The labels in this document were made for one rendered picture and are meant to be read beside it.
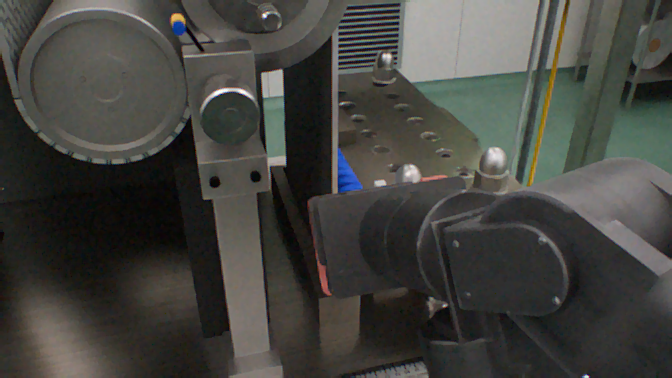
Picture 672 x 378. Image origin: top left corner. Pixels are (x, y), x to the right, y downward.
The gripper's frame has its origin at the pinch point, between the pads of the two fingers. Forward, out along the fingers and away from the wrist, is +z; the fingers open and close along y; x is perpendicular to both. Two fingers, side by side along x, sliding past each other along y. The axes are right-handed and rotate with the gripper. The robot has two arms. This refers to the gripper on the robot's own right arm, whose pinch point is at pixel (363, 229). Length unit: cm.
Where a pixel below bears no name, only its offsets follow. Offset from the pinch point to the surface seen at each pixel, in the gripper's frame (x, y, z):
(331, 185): 3.8, -0.4, 7.6
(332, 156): 6.4, -0.3, 5.7
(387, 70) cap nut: 18.7, 16.3, 33.9
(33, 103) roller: 13.5, -23.0, 0.9
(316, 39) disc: 15.4, -1.4, -0.6
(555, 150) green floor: 1, 162, 211
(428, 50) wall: 72, 131, 277
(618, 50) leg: 21, 72, 54
